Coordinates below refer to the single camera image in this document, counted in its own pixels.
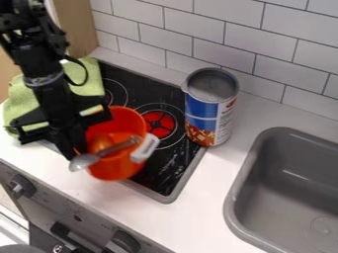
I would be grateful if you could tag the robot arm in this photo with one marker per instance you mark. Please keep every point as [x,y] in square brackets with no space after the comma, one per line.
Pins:
[37,49]

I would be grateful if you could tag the toy stove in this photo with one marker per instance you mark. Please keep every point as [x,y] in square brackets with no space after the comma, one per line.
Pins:
[174,164]

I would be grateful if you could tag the orange pot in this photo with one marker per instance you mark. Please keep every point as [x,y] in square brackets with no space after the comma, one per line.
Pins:
[115,158]

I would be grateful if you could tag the blue and white can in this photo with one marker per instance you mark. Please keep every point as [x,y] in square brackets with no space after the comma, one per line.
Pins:
[210,115]

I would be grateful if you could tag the silver spoon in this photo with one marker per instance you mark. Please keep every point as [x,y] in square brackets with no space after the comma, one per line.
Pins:
[83,160]

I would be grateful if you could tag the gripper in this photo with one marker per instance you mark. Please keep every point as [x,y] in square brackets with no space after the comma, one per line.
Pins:
[57,105]

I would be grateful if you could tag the green cloth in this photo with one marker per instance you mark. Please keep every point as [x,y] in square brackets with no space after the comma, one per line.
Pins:
[90,79]

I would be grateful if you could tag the toy sink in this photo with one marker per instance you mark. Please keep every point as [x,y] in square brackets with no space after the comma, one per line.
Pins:
[286,194]

